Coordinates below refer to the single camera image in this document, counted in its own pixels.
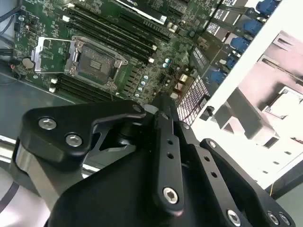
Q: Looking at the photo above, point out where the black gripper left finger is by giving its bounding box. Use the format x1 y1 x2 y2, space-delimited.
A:
9 92 185 216

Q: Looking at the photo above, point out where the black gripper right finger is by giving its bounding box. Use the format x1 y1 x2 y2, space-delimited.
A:
174 96 296 227

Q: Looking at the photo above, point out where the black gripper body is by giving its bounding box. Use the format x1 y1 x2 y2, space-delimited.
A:
48 122 229 227

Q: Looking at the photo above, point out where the metal socket cover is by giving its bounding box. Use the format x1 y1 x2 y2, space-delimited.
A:
34 36 79 74

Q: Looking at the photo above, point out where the metal locking lever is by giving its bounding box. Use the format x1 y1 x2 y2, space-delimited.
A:
108 79 114 102

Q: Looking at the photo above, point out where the silver CPU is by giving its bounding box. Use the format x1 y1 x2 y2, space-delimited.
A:
268 87 303 118

